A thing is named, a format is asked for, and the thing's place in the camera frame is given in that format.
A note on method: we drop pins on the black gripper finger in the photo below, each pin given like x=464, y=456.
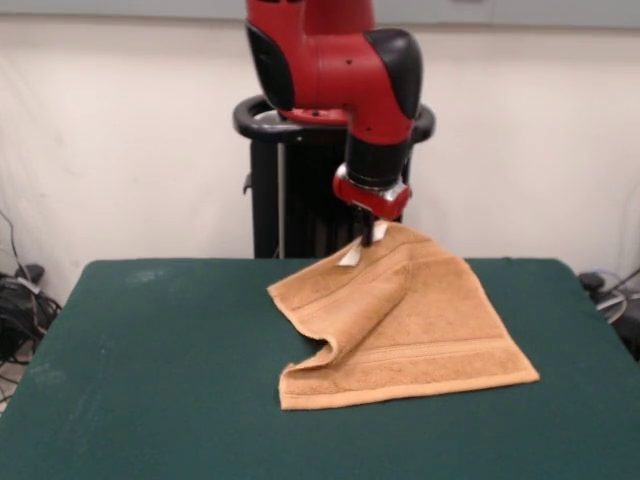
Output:
x=368, y=230
x=358, y=222

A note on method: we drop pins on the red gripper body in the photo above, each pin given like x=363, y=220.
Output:
x=375, y=200

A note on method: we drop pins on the orange-brown towel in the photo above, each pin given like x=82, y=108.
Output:
x=430, y=320

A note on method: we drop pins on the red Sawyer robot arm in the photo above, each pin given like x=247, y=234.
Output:
x=340, y=60

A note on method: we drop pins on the small black power brick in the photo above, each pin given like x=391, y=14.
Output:
x=30, y=272
x=591, y=281

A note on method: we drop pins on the dark green table cloth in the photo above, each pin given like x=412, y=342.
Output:
x=150, y=375

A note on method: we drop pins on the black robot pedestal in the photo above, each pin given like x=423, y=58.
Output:
x=265, y=200

